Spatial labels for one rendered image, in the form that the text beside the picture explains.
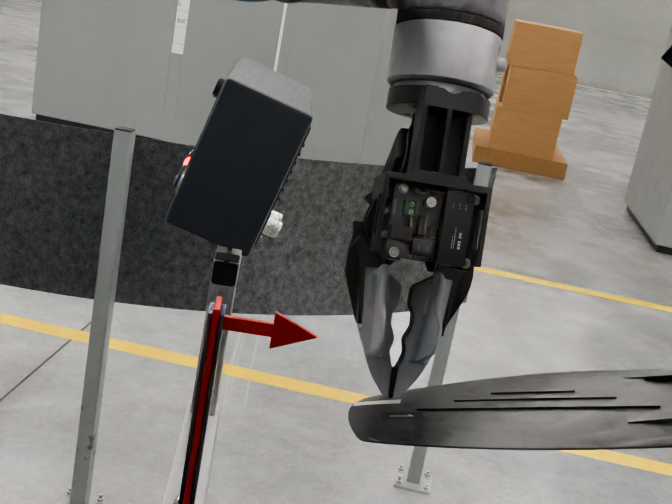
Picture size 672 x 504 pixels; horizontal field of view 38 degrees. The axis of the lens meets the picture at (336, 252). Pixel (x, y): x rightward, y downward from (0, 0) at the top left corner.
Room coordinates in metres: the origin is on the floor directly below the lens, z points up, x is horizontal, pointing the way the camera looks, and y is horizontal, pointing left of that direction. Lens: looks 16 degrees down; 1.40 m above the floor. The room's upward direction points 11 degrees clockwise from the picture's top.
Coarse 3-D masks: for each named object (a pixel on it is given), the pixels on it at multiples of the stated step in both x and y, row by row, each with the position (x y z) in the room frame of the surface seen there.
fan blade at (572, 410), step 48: (480, 384) 0.65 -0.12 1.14; (528, 384) 0.63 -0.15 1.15; (576, 384) 0.63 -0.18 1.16; (624, 384) 0.63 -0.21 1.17; (384, 432) 0.53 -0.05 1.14; (432, 432) 0.54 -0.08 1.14; (480, 432) 0.54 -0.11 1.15; (528, 432) 0.55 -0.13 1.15; (576, 432) 0.55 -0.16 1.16; (624, 432) 0.55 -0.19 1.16
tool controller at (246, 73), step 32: (256, 64) 1.36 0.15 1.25; (224, 96) 1.13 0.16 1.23; (256, 96) 1.13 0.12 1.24; (288, 96) 1.20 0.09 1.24; (224, 128) 1.13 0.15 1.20; (256, 128) 1.13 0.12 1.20; (288, 128) 1.13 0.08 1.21; (192, 160) 1.12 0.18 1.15; (224, 160) 1.13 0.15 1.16; (256, 160) 1.13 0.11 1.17; (288, 160) 1.13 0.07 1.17; (192, 192) 1.12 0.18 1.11; (224, 192) 1.13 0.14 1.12; (256, 192) 1.13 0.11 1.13; (192, 224) 1.12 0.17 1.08; (224, 224) 1.13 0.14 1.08; (256, 224) 1.13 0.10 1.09
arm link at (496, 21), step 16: (400, 0) 0.70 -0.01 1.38; (416, 0) 0.68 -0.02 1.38; (432, 0) 0.67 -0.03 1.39; (448, 0) 0.67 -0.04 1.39; (464, 0) 0.67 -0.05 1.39; (480, 0) 0.67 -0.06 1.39; (496, 0) 0.68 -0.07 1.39; (400, 16) 0.69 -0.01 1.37; (416, 16) 0.68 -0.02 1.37; (432, 16) 0.67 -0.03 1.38; (448, 16) 0.67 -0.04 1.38; (464, 16) 0.67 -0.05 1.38; (480, 16) 0.67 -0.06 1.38; (496, 16) 0.68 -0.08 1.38; (496, 32) 0.68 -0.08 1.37
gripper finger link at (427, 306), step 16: (416, 288) 0.66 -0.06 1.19; (432, 288) 0.66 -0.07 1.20; (448, 288) 0.66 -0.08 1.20; (416, 304) 0.66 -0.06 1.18; (432, 304) 0.65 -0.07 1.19; (416, 320) 0.65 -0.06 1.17; (432, 320) 0.63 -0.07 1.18; (416, 336) 0.65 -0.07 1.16; (432, 336) 0.62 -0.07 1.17; (416, 352) 0.65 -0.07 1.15; (432, 352) 0.61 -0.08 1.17; (400, 368) 0.64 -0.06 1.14; (416, 368) 0.65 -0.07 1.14; (400, 384) 0.64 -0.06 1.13
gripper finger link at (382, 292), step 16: (368, 272) 0.66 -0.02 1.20; (384, 272) 0.64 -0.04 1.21; (368, 288) 0.66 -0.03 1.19; (384, 288) 0.64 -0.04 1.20; (400, 288) 0.66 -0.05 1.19; (368, 304) 0.65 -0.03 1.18; (384, 304) 0.63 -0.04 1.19; (368, 320) 0.65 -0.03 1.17; (384, 320) 0.61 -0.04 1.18; (368, 336) 0.65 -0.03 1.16; (384, 336) 0.61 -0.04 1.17; (368, 352) 0.64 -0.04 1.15; (384, 352) 0.65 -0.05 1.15; (368, 368) 0.65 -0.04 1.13; (384, 368) 0.64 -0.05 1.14; (384, 384) 0.64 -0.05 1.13
